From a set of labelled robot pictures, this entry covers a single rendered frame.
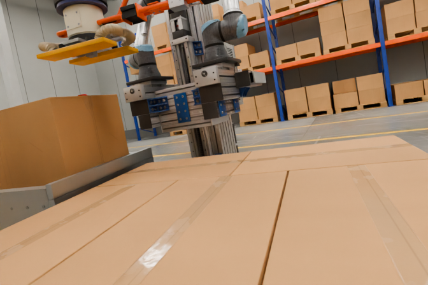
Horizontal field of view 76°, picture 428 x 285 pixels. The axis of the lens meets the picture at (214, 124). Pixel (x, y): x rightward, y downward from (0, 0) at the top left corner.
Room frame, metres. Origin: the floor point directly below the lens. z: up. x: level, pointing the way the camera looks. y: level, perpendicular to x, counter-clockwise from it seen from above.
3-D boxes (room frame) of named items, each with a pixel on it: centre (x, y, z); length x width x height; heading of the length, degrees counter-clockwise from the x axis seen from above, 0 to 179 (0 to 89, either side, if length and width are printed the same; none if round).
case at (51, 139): (1.46, 0.85, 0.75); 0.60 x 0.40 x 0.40; 66
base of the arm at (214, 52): (1.62, -0.08, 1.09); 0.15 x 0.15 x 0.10
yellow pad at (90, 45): (1.22, 0.53, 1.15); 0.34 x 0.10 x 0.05; 76
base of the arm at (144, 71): (1.83, 0.36, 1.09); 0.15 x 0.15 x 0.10
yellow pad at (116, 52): (1.41, 0.49, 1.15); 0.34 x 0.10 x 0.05; 76
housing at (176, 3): (1.20, 0.06, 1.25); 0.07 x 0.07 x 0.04; 76
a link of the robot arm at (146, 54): (1.84, 0.37, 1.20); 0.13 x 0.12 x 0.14; 34
